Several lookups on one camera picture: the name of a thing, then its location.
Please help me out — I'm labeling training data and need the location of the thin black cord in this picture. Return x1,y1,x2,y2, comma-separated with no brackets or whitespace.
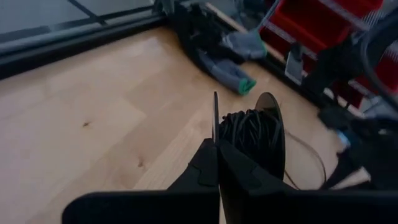
218,108,328,190

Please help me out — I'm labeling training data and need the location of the red bin rack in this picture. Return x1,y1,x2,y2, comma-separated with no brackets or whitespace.
259,0,398,108

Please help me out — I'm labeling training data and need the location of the black plastic spool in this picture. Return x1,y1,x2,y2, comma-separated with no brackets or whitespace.
211,91,287,182

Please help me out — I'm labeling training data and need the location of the grey pouch with green trim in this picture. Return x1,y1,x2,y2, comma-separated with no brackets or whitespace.
197,55,258,96

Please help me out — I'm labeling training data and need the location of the dark aluminium table frame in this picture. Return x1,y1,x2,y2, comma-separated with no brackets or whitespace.
0,4,336,108

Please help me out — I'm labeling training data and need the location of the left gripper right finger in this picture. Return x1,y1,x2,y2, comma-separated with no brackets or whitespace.
219,140,294,191

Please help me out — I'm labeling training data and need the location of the right camera black cable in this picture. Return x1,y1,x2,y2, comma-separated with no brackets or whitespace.
359,14,398,110

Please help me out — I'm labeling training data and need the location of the black pouch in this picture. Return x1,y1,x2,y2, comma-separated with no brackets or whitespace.
172,0,246,65

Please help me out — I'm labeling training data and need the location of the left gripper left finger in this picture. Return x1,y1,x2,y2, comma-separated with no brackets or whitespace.
167,138,221,191

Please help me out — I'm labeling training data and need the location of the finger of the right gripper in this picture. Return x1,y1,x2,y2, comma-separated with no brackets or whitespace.
322,148,358,190

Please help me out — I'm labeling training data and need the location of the clear bag with green rim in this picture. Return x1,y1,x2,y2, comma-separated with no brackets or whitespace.
221,29,269,62

